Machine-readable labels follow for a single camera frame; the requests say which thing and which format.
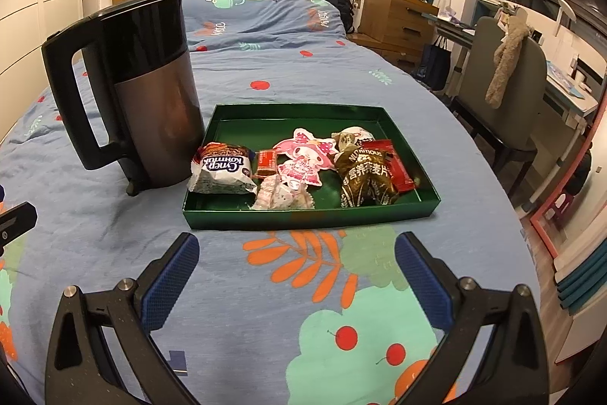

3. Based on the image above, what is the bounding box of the clear pink cake packet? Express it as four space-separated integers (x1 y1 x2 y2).
251 175 316 211

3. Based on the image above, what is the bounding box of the beige candy packet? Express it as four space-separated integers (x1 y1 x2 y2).
334 132 360 153

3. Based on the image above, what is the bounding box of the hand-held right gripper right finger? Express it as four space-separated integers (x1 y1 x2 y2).
395 232 551 405

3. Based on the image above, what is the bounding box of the grey chair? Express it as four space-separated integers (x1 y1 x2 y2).
448 16 548 197

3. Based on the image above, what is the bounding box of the white desk lamp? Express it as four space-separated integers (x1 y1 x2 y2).
555 0 577 38

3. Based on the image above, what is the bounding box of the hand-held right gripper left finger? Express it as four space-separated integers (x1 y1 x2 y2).
45 232 201 405

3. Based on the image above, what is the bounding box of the brown cereal packet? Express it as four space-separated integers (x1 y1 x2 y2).
334 149 399 209

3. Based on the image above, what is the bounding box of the white desk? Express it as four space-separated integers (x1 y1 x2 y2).
422 0 599 178

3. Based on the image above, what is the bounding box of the dark tote bag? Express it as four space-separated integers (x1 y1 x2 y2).
417 37 451 91

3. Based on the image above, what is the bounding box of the small red candy packet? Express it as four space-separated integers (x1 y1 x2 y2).
253 149 280 178

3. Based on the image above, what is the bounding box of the pink framed mirror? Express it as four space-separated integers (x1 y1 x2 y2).
522 92 607 258

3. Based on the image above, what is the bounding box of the pink cartoon-shaped packet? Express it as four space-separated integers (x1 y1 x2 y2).
272 128 335 188

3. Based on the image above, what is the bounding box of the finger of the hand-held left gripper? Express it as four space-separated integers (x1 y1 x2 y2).
0 202 39 244

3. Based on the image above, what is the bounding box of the dark electric kettle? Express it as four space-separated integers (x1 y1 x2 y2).
41 0 206 197

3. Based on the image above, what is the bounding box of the white brown cake packet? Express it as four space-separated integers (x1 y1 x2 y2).
190 142 258 195

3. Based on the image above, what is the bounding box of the red square packet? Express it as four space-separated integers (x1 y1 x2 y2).
363 139 417 194

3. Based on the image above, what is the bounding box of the black backpack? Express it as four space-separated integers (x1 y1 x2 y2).
303 0 357 33

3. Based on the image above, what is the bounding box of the green cardboard tray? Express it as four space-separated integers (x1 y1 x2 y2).
182 102 442 231

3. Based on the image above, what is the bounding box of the red white sausage packet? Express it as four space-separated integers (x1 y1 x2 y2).
339 126 379 147

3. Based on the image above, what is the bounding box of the blue printed blanket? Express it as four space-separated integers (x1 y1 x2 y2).
0 0 536 405

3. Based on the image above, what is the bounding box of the beige plush toy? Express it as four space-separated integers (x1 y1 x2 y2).
484 15 530 109

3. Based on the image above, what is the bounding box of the wooden dresser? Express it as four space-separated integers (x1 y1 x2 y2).
348 0 439 74

